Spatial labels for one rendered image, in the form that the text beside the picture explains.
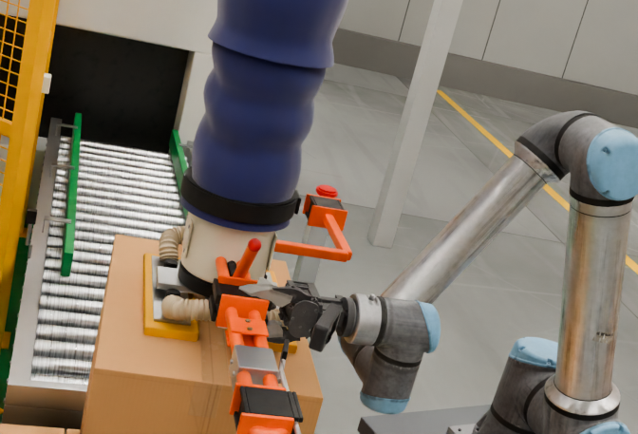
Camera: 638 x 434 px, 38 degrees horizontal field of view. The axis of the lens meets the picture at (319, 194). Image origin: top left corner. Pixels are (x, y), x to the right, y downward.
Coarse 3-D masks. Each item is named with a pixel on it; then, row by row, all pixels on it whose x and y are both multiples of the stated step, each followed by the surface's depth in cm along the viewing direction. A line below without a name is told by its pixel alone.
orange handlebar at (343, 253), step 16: (336, 224) 209; (336, 240) 201; (320, 256) 193; (336, 256) 193; (224, 272) 170; (240, 320) 152; (256, 320) 154; (240, 336) 148; (256, 336) 150; (272, 384) 136; (256, 432) 124; (272, 432) 124; (288, 432) 126
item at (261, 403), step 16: (240, 384) 131; (240, 400) 132; (256, 400) 128; (272, 400) 129; (288, 400) 130; (240, 416) 124; (256, 416) 124; (272, 416) 125; (288, 416) 126; (240, 432) 125
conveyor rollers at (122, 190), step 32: (64, 160) 405; (96, 160) 410; (128, 160) 421; (160, 160) 434; (64, 192) 366; (96, 192) 376; (128, 192) 388; (160, 192) 393; (64, 224) 340; (96, 224) 344; (128, 224) 355; (160, 224) 359; (96, 256) 319; (64, 288) 292; (96, 288) 303; (64, 320) 275; (96, 320) 278; (64, 352) 259
